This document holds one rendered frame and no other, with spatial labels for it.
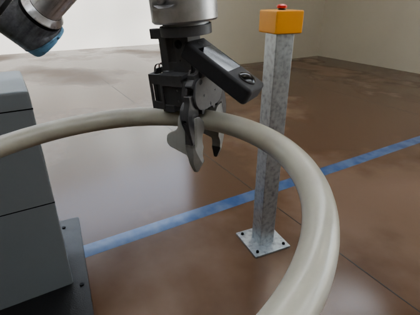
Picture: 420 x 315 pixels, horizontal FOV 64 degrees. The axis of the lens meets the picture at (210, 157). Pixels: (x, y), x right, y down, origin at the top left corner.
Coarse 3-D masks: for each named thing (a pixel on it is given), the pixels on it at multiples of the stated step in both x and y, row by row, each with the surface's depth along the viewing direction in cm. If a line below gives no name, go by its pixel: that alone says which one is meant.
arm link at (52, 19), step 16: (16, 0) 110; (32, 0) 108; (48, 0) 107; (64, 0) 108; (0, 16) 109; (16, 16) 110; (32, 16) 109; (48, 16) 111; (0, 32) 115; (16, 32) 113; (32, 32) 113; (48, 32) 115; (32, 48) 117; (48, 48) 118
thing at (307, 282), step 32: (32, 128) 50; (64, 128) 52; (96, 128) 53; (224, 128) 47; (256, 128) 43; (288, 160) 36; (320, 192) 29; (320, 224) 26; (320, 256) 23; (288, 288) 21; (320, 288) 21
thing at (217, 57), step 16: (192, 48) 45; (208, 48) 46; (192, 64) 46; (208, 64) 44; (224, 64) 45; (224, 80) 44; (240, 80) 43; (256, 80) 45; (240, 96) 44; (256, 96) 47
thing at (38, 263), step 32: (0, 96) 105; (0, 128) 108; (0, 160) 112; (32, 160) 117; (0, 192) 116; (32, 192) 121; (0, 224) 120; (32, 224) 126; (0, 256) 124; (32, 256) 130; (64, 256) 137; (0, 288) 128; (32, 288) 135
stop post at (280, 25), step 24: (264, 24) 127; (288, 24) 122; (264, 48) 133; (288, 48) 129; (264, 72) 136; (288, 72) 133; (264, 96) 139; (264, 120) 142; (264, 168) 149; (264, 192) 154; (264, 216) 160; (264, 240) 166
